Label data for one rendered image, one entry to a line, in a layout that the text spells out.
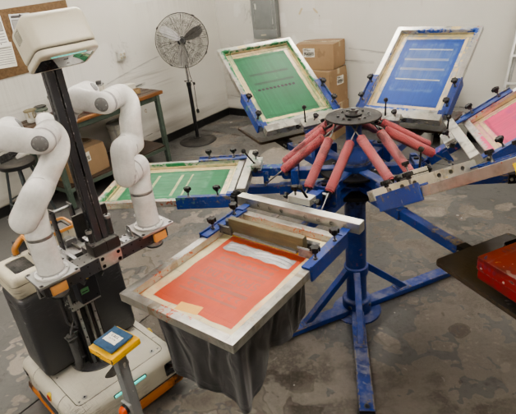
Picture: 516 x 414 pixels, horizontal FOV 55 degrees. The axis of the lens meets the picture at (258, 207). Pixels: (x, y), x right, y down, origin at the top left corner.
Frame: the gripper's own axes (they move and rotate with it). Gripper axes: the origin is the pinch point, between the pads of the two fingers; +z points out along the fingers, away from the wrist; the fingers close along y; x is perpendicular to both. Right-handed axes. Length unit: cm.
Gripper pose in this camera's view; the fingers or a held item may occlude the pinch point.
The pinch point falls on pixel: (5, 158)
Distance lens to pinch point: 236.0
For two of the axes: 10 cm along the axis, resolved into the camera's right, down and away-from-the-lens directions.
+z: -8.9, 4.6, 0.4
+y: -0.8, -2.6, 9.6
